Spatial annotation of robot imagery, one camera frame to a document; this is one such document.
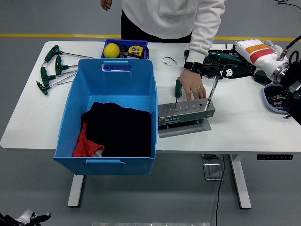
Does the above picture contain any green T-handle hex wrench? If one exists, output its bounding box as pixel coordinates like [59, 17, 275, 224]
[40, 65, 78, 87]
[36, 80, 74, 96]
[55, 56, 78, 76]
[44, 44, 97, 64]

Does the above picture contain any black cloth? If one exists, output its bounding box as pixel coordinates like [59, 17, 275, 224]
[80, 101, 152, 158]

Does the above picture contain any grey green hex key stand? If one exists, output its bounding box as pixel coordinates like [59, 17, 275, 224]
[157, 98, 215, 139]

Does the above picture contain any small green T-handle hex key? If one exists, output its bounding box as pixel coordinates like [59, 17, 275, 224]
[175, 77, 183, 109]

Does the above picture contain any person's left hand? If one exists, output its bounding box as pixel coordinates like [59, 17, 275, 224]
[178, 69, 207, 101]

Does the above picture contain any large blue plastic bin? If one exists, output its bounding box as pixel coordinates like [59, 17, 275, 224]
[53, 58, 158, 176]

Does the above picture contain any large green T-handle hex key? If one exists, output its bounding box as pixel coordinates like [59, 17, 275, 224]
[204, 50, 245, 112]

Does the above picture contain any black wristwatch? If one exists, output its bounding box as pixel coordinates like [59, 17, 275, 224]
[183, 61, 204, 75]

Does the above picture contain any thin wire loop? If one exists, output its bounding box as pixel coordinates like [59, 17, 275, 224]
[161, 57, 178, 67]

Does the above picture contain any black cable on floor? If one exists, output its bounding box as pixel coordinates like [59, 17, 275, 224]
[275, 0, 301, 11]

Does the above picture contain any black power adapter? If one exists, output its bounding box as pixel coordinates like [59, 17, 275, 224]
[253, 70, 273, 84]

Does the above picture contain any metal floor plate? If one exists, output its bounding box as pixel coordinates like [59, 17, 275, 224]
[202, 163, 223, 181]

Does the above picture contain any pile of electronic components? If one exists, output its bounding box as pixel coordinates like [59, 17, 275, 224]
[268, 88, 292, 108]

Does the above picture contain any white table leg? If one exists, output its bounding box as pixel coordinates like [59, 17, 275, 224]
[67, 174, 85, 208]
[229, 154, 252, 210]

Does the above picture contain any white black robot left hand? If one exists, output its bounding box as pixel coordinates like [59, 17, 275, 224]
[15, 209, 52, 226]

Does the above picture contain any clear plastic parts bag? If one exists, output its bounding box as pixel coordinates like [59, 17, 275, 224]
[265, 40, 283, 56]

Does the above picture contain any black plastic case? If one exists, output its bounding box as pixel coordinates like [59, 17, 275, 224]
[184, 49, 236, 78]

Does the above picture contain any small dark blue parts tray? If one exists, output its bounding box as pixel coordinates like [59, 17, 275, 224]
[100, 39, 150, 71]

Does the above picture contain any yellow ball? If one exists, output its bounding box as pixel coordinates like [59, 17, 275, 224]
[103, 43, 120, 59]

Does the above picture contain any red cloth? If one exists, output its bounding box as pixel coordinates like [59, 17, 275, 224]
[72, 122, 105, 158]

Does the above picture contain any black table control panel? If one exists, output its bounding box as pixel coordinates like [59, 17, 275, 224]
[256, 154, 294, 161]

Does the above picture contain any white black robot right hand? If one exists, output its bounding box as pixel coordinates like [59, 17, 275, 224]
[218, 39, 289, 82]

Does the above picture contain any grey blue bowl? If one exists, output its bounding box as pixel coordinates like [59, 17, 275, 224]
[263, 84, 294, 115]

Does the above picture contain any yellow tape measure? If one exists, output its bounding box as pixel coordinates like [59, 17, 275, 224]
[128, 45, 144, 59]

